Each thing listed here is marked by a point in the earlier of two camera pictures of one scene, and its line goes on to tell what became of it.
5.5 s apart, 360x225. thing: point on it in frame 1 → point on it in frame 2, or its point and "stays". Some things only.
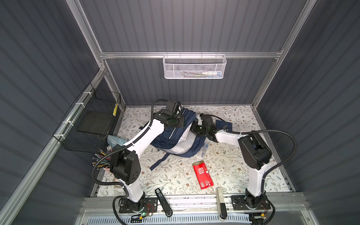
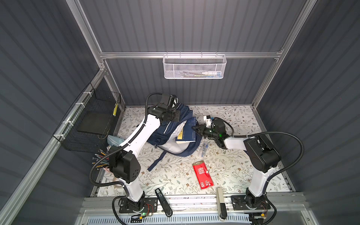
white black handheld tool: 221,205 stays
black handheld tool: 164,203 stays
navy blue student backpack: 179,141 stays
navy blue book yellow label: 220,123 → 187,133
